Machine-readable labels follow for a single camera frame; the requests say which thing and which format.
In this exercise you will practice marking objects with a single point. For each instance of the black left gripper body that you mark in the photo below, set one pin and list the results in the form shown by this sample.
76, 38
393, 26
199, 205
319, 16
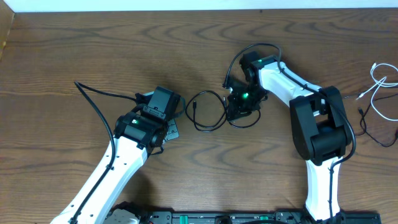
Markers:
171, 131

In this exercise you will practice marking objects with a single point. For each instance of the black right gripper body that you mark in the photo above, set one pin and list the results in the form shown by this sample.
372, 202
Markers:
237, 109

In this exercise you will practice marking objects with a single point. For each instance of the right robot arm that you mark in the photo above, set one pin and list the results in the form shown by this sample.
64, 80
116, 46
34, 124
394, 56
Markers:
321, 131

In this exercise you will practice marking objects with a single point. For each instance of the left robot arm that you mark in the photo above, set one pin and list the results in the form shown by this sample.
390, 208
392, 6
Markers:
136, 135

